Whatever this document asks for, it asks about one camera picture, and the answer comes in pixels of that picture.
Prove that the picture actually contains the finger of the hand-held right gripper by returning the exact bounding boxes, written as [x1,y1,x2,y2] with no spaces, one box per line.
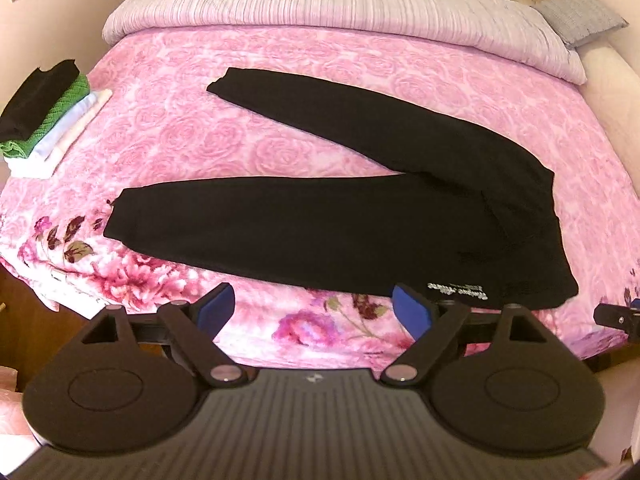
[594,299,640,347]

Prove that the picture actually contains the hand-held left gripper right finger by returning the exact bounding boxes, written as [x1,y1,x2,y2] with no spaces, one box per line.
[380,284,563,388]

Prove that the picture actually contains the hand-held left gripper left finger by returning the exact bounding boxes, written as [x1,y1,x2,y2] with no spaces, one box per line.
[80,282,251,388]

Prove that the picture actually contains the black pants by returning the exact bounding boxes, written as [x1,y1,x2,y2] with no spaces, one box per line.
[102,66,580,311]

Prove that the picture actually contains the stack of folded clothes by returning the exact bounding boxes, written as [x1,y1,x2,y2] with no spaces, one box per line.
[4,89,114,179]

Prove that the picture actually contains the pink floral blanket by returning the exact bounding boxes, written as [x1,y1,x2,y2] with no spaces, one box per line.
[0,25,640,376]

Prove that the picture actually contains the brown wooden nightstand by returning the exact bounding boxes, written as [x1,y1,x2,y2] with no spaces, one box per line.
[0,265,66,396]

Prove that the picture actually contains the pale pink cloth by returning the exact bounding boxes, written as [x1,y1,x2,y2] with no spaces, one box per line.
[0,365,32,436]

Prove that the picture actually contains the white folded garment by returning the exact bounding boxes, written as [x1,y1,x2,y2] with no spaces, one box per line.
[35,92,98,161]

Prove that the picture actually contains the green knitted folded garment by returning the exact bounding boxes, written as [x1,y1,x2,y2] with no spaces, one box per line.
[0,75,91,157]

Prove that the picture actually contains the black folded garment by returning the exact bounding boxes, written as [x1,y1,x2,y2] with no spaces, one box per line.
[0,59,81,143]

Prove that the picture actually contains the grey pillow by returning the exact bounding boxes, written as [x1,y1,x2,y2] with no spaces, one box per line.
[535,0,630,51]

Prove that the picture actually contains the pale lilac ribbed duvet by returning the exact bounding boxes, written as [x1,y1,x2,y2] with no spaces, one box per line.
[102,0,588,86]

